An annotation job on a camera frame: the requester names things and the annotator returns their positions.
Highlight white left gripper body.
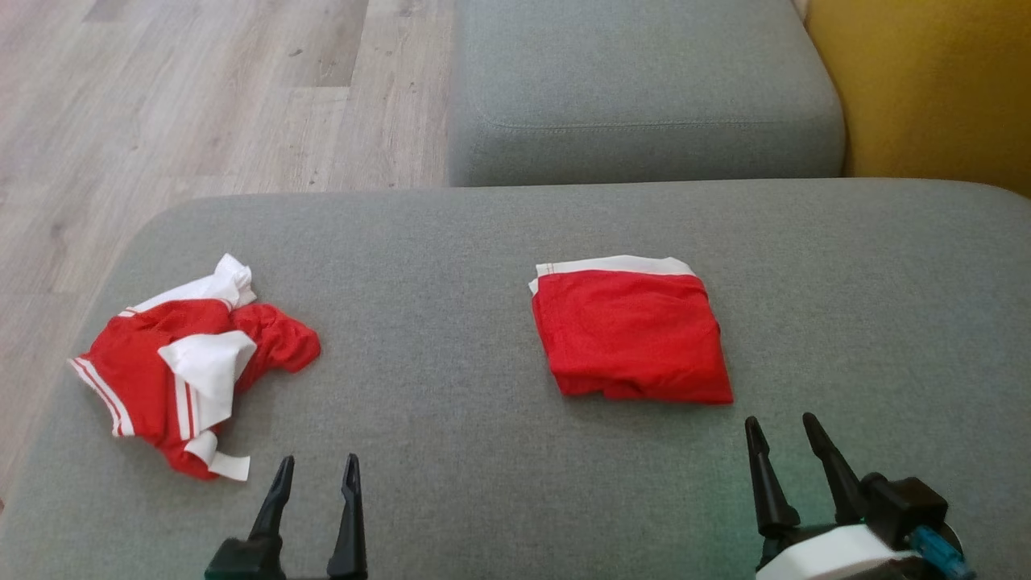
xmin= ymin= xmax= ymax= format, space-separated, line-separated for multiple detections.
xmin=204 ymin=538 xmax=331 ymax=580

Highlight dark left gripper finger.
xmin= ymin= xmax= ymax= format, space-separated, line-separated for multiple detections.
xmin=326 ymin=454 xmax=368 ymax=579
xmin=248 ymin=455 xmax=296 ymax=539

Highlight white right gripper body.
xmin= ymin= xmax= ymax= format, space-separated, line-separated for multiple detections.
xmin=756 ymin=522 xmax=927 ymax=580

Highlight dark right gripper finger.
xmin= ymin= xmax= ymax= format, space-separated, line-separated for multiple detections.
xmin=802 ymin=412 xmax=871 ymax=524
xmin=744 ymin=416 xmax=801 ymax=537

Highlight red shorts with white stripes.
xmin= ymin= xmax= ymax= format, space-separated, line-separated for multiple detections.
xmin=68 ymin=254 xmax=321 ymax=483

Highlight red shorts white waistband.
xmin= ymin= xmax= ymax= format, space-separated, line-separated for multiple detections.
xmin=528 ymin=255 xmax=735 ymax=405

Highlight large grey sofa seat cushion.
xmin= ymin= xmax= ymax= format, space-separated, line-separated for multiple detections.
xmin=0 ymin=179 xmax=1031 ymax=580

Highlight teal right camera cable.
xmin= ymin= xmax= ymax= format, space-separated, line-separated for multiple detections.
xmin=909 ymin=528 xmax=971 ymax=580

